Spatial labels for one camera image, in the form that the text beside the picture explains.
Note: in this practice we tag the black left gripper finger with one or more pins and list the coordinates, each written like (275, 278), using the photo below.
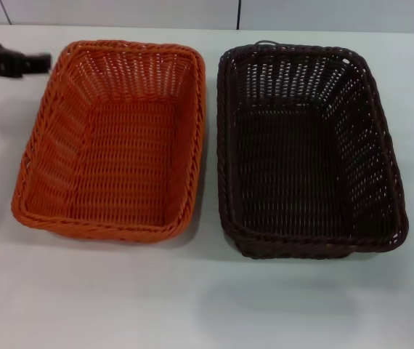
(38, 62)

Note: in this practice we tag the orange woven plastic basket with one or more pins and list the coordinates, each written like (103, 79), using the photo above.
(127, 163)

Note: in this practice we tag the dark brown woven basket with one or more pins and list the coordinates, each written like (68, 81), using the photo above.
(294, 171)

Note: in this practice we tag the black vertical wall strip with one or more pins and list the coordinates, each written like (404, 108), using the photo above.
(239, 14)

